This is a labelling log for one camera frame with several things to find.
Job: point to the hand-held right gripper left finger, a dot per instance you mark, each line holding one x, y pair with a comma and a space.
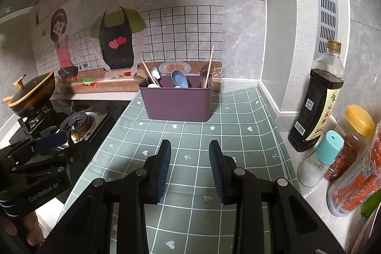
165, 167

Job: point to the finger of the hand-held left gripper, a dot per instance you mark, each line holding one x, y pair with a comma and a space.
50, 139
74, 155

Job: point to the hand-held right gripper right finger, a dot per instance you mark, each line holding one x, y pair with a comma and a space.
215, 170

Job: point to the purple utensil box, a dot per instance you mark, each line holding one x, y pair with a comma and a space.
175, 102

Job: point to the blue spoon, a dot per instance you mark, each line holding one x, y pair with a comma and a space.
178, 77

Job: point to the brown rice paddle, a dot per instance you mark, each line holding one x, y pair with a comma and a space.
138, 80

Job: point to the steel spoon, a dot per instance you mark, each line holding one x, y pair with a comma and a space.
155, 74

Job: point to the wooden chopstick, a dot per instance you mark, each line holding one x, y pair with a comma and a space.
147, 72
210, 63

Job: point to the dark brown spoon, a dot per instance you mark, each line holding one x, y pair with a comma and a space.
204, 71

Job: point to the person's left hand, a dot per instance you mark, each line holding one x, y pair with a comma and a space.
29, 230

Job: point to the black gas stove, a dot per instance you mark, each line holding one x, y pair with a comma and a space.
98, 117

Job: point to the green grid table mat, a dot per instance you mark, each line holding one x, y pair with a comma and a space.
190, 129

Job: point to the black wok with lid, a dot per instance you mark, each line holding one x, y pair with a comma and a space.
32, 96

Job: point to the shaker with teal cap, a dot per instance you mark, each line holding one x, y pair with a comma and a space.
327, 144

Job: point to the dark soy sauce bottle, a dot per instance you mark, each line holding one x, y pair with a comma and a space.
315, 111

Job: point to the grey range hood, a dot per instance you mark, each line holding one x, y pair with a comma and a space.
12, 14

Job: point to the clear bag of red chili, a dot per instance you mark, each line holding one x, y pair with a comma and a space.
357, 185

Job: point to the yellow-lidded chili jar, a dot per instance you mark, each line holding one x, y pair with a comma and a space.
358, 120

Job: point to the green vegetable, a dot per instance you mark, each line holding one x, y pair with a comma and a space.
370, 205

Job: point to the grey ribbed container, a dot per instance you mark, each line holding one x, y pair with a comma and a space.
367, 237

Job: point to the white vent grille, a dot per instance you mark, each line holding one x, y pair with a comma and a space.
326, 4

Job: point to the cartoon couple wall poster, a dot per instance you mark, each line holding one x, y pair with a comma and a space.
178, 27

